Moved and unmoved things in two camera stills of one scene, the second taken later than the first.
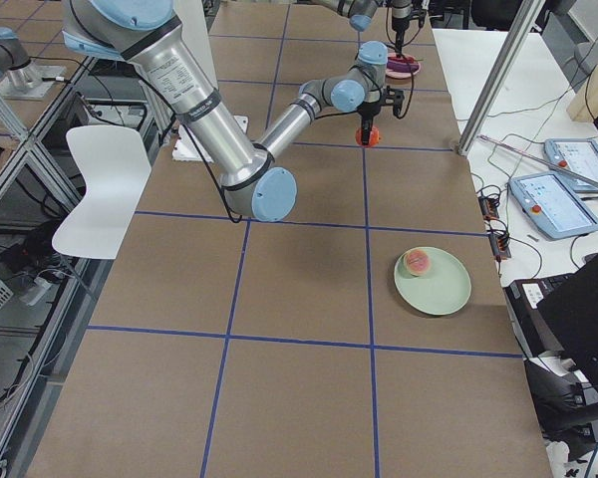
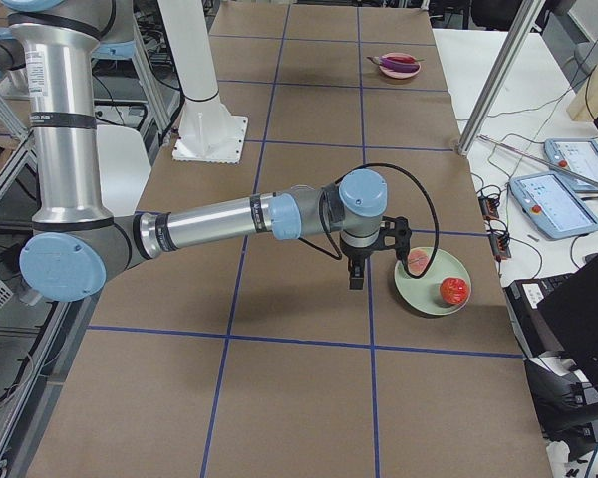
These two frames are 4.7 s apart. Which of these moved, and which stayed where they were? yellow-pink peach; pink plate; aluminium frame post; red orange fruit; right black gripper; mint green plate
Moved: right black gripper; red orange fruit
Stayed: mint green plate; aluminium frame post; yellow-pink peach; pink plate
